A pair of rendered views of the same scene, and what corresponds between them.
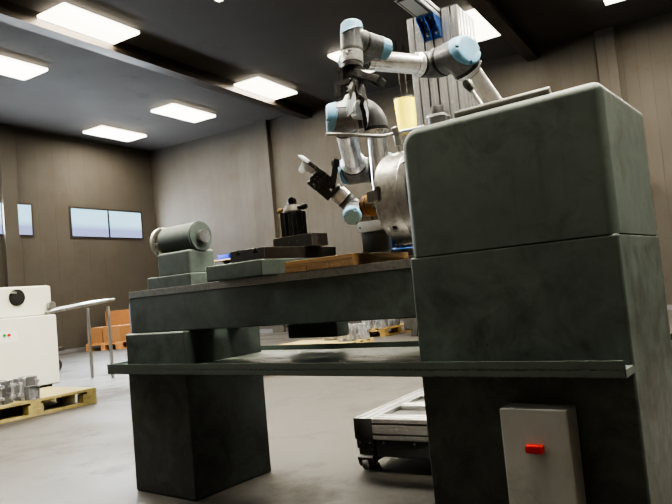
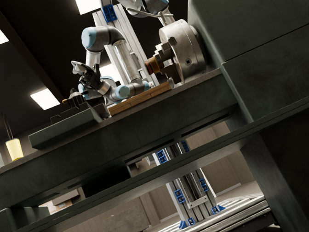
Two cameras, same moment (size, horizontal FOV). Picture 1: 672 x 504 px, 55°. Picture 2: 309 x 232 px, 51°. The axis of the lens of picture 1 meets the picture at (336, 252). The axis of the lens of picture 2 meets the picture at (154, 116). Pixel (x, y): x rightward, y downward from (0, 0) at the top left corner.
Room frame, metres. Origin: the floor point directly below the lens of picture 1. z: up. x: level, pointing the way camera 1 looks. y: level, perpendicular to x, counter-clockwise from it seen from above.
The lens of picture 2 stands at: (1.12, 0.91, 0.41)
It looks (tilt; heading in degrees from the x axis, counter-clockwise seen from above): 15 degrees up; 321
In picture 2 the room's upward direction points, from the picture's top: 25 degrees counter-clockwise
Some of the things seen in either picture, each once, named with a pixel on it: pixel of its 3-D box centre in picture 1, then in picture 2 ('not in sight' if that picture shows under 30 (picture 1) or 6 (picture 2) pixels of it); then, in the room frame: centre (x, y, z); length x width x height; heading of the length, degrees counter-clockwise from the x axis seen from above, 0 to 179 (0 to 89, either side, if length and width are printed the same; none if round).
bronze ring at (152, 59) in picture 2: (375, 203); (154, 65); (2.28, -0.15, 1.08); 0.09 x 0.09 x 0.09; 53
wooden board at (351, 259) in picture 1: (348, 262); (144, 108); (2.36, -0.04, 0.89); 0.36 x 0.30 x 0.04; 143
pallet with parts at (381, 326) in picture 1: (381, 324); not in sight; (10.83, -0.64, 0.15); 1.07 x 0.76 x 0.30; 150
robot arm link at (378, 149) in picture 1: (379, 158); (126, 59); (2.54, -0.21, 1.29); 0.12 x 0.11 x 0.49; 173
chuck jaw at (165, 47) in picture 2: (378, 198); (165, 51); (2.16, -0.16, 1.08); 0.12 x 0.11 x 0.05; 143
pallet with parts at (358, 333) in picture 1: (319, 340); not in sight; (8.36, 0.32, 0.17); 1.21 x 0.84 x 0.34; 60
